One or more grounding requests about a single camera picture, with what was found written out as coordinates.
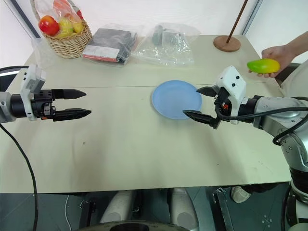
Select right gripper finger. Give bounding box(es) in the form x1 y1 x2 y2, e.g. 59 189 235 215
195 86 218 97
182 109 215 126

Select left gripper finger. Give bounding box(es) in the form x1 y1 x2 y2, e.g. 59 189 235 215
52 108 92 122
51 89 87 100

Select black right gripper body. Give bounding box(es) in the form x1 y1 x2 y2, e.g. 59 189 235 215
208 86 231 130

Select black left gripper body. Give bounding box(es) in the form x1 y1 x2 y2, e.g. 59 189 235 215
30 90 57 121

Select green yellow mango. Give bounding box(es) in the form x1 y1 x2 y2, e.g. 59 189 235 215
247 57 281 74

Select light blue plate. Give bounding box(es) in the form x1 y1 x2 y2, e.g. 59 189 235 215
151 80 204 120

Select small yellow fruit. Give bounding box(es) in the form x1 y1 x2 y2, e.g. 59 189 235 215
73 21 85 34

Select person's bare hand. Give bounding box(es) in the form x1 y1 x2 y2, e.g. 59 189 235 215
249 45 295 79

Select empty clear plastic bag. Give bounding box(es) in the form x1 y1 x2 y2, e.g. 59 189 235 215
30 38 53 68

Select wooden stand with round base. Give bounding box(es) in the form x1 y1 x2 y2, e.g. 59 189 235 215
213 0 249 52

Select large clear plastic bag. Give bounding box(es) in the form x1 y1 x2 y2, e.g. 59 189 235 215
130 22 202 67

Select black bagged package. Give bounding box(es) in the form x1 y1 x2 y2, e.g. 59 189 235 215
82 28 138 65

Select yellow lemon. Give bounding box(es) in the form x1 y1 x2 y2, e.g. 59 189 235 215
58 18 75 35

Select red apple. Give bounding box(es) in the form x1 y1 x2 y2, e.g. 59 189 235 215
38 15 60 37

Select person's beige trousers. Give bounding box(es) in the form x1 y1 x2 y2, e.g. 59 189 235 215
280 64 308 98

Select white shoe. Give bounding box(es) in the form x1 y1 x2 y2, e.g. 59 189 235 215
231 186 251 203

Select white rounded robot leg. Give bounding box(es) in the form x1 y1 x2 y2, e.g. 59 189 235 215
99 190 133 225
169 187 200 231

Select black metal table leg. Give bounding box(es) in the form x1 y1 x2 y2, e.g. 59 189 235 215
211 187 233 231
79 199 97 230

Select dark rounded robot torso rim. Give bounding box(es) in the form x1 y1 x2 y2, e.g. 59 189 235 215
81 219 191 231

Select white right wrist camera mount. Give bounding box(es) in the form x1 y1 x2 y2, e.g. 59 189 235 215
215 65 247 125

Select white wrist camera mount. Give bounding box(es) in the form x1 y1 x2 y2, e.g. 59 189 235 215
215 65 247 125
20 64 47 121

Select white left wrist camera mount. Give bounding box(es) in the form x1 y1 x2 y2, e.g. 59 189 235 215
20 64 47 121

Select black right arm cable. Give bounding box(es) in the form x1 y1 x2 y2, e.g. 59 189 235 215
214 101 308 146

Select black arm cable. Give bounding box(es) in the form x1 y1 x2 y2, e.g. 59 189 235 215
0 66 39 231
214 101 308 146

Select wicker basket with handle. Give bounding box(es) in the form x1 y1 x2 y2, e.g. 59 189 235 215
29 0 93 59

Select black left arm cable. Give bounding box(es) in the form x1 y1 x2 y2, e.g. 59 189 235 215
0 66 39 231

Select thin white cable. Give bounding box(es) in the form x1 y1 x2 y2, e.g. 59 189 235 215
64 194 73 231

